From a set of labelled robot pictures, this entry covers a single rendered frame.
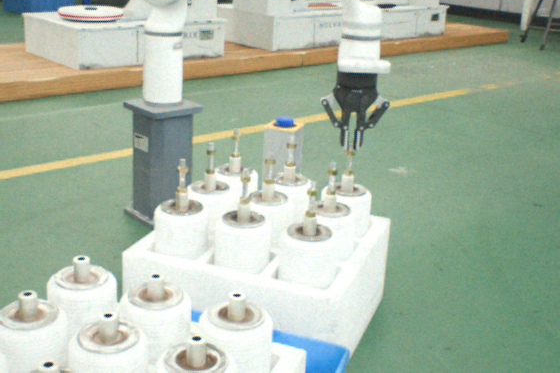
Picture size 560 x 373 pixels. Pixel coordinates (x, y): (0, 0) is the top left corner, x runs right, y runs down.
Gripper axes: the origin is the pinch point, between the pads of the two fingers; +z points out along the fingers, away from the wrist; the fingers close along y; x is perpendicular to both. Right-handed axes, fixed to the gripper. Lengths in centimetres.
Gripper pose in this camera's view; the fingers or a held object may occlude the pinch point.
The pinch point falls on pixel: (351, 139)
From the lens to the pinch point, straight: 145.0
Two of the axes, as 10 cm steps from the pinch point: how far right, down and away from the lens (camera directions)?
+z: -0.4, 9.5, 3.0
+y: -10.0, -0.3, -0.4
